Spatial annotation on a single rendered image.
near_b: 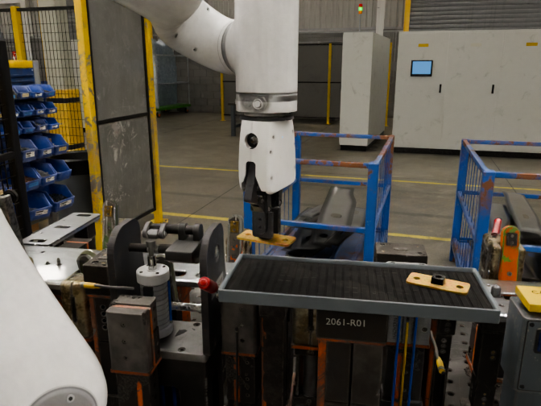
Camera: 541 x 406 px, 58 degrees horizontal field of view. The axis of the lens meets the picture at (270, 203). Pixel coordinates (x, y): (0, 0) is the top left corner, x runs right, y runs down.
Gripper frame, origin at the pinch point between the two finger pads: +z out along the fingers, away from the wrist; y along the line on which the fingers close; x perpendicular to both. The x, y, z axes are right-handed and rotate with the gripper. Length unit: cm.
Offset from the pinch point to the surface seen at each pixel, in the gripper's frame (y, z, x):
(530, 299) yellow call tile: 7.2, 8.2, -36.0
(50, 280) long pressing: 8, 24, 57
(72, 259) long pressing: 20, 24, 62
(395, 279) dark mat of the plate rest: 5.9, 8.2, -18.2
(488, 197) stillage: 205, 42, -30
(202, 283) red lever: -5.5, 9.1, 7.9
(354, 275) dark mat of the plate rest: 5.0, 8.2, -12.3
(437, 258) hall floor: 321, 123, 1
